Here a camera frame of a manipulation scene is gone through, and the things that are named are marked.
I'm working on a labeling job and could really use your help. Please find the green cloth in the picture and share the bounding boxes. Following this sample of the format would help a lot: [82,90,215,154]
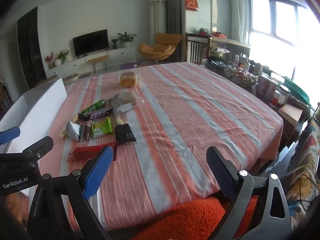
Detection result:
[285,76,310,105]

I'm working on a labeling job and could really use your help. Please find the orange lounge chair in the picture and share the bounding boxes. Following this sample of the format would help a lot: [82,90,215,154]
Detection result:
[138,33,182,62]

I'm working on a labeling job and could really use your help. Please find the large leafy potted plant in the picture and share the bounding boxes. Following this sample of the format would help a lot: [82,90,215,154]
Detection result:
[117,32,137,48]

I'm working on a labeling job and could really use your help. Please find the red wall hanging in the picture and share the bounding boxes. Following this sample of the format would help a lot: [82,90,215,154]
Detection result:
[184,0,199,12]

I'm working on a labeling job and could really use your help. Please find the white standing air conditioner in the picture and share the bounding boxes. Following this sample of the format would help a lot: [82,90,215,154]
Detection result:
[149,0,167,49]

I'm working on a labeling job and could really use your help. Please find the black display cabinet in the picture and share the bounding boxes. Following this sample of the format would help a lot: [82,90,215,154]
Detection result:
[17,6,47,89]

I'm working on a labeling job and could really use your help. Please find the green snack packet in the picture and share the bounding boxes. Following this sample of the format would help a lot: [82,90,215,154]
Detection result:
[91,117,113,138]

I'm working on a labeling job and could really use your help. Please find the black snack packet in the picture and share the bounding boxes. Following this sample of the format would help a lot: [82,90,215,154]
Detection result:
[114,124,137,145]

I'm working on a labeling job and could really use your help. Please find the bagged bread loaf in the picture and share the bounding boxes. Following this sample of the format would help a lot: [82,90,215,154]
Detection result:
[117,70,142,88]

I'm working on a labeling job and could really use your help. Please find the plant in white vase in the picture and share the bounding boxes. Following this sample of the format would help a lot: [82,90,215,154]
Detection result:
[57,49,71,65]

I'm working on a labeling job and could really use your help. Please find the black television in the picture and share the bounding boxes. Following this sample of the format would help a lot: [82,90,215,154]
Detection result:
[73,29,110,57]

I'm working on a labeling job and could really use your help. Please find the green sausage packet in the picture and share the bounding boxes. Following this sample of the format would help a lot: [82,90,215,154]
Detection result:
[79,99,107,115]

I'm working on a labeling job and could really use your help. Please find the cluster of jars and bottles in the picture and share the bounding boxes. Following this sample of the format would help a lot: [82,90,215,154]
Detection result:
[203,54,292,108]

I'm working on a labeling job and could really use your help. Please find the white curtain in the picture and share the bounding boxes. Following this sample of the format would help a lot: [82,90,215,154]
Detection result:
[230,0,250,43]

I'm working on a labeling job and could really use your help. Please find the grey curtain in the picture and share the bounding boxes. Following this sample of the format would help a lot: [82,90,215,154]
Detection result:
[160,0,185,62]

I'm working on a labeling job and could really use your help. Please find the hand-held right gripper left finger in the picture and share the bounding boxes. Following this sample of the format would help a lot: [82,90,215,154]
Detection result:
[27,145,114,240]

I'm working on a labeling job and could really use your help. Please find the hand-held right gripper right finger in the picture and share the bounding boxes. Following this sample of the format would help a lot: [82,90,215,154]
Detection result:
[206,146,293,240]

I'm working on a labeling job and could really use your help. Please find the white cardboard box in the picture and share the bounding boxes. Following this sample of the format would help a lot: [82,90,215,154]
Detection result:
[0,77,68,198]

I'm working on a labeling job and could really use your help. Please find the white television cabinet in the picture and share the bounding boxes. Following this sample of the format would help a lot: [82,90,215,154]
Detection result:
[46,46,137,78]

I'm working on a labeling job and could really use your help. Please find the window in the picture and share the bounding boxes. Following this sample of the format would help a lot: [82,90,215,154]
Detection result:
[246,0,320,80]

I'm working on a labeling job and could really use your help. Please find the clear bag of brown biscuits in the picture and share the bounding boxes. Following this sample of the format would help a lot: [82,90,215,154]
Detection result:
[110,91,144,113]

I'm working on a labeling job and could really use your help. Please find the red snack packet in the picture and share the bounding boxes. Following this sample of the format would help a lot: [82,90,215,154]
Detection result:
[67,141,118,162]

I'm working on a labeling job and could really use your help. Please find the red flowers in vase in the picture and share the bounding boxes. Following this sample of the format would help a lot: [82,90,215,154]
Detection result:
[44,52,55,69]

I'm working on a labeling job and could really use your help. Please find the dark chocolate bar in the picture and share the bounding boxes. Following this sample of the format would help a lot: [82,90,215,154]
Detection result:
[78,106,113,122]

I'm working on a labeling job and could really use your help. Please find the wooden stool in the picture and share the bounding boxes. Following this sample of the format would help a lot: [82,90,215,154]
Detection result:
[87,55,110,74]

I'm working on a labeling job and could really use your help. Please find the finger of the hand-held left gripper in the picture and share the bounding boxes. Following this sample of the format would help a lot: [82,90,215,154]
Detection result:
[0,126,21,145]
[0,136,54,170]

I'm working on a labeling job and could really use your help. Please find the wooden box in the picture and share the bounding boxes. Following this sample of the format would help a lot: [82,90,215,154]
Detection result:
[279,104,304,128]

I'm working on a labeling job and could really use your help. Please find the floral sofa cover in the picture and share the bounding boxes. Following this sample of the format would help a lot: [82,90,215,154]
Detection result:
[282,117,320,230]

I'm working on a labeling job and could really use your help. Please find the wooden side table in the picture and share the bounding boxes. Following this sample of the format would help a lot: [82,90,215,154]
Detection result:
[185,32,251,64]

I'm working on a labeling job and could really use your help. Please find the striped orange grey tablecloth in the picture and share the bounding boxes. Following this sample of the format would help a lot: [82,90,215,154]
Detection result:
[27,62,284,232]

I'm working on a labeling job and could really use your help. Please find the brown bar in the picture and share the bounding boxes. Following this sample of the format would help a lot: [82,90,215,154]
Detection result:
[81,120,94,142]

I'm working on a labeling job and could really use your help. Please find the silver snack packet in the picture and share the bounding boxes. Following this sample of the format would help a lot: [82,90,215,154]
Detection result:
[66,121,83,142]

